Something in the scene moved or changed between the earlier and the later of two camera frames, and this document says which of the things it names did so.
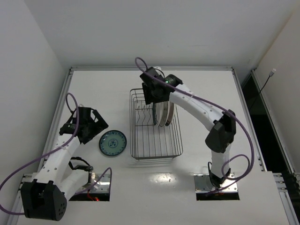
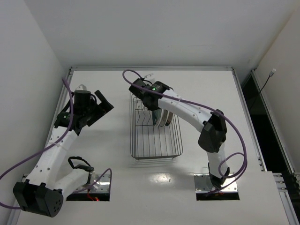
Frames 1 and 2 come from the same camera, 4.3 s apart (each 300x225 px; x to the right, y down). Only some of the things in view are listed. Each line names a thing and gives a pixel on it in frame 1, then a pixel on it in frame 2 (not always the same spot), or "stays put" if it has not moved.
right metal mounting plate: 203,183 stays put
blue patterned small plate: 112,143 → 156,115
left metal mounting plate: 102,185 stays put
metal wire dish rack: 147,140 stays put
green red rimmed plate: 170,115 stays put
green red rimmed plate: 154,110 → 158,123
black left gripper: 94,126 → 99,108
